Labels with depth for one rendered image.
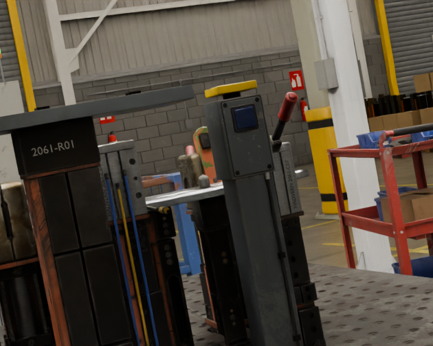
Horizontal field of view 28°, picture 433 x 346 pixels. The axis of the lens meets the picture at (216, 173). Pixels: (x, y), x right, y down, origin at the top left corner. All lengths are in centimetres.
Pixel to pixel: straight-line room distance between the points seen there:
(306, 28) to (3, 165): 353
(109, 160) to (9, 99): 831
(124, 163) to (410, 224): 228
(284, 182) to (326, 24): 403
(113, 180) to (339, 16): 420
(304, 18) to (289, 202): 728
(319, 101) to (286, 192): 721
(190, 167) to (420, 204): 193
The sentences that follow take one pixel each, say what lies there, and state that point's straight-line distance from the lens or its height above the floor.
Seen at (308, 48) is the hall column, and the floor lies 170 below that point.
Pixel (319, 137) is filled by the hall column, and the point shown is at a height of 82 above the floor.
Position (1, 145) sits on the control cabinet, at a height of 133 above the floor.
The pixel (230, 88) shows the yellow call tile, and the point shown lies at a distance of 120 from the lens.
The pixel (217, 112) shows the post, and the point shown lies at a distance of 120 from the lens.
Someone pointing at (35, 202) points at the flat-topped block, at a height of 105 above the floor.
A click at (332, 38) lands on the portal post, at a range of 537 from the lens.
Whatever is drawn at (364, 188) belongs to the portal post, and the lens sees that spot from 540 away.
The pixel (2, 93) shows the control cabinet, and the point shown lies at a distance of 960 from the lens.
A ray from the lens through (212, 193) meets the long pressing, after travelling 147.
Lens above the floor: 110
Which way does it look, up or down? 3 degrees down
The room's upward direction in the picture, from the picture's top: 11 degrees counter-clockwise
